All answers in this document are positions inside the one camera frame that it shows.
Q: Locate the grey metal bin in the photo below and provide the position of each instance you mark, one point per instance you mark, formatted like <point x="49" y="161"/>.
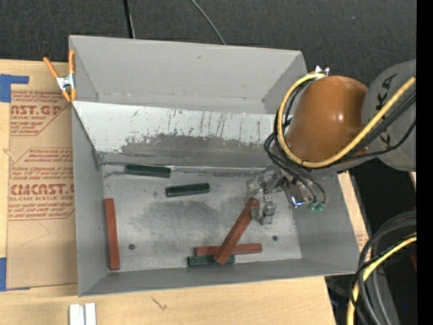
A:
<point x="189" y="141"/>

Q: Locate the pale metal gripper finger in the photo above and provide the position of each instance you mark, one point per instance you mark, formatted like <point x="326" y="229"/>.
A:
<point x="257" y="214"/>
<point x="269" y="212"/>

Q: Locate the brown cardboard board, red print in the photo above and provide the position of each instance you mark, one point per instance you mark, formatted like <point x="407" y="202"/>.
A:
<point x="40" y="181"/>

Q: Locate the dark green flat block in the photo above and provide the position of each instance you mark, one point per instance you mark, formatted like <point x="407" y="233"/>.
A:
<point x="187" y="190"/>
<point x="147" y="170"/>
<point x="201" y="261"/>

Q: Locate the red-brown block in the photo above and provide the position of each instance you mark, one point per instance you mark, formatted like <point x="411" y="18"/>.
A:
<point x="236" y="230"/>
<point x="112" y="235"/>
<point x="250" y="248"/>

